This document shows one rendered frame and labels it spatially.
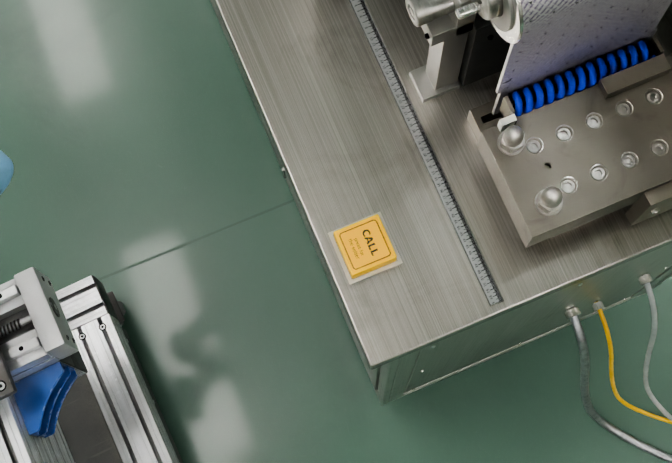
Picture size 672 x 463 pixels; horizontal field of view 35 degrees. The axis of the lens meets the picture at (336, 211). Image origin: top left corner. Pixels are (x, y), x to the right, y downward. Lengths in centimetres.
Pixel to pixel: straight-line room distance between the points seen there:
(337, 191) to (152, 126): 110
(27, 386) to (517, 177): 86
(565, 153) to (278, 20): 49
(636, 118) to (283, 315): 117
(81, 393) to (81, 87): 78
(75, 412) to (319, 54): 99
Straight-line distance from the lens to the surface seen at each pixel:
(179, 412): 244
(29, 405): 180
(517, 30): 126
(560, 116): 148
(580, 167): 146
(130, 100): 263
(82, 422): 227
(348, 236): 152
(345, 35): 164
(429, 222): 155
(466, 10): 129
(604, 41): 148
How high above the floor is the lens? 240
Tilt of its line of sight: 75 degrees down
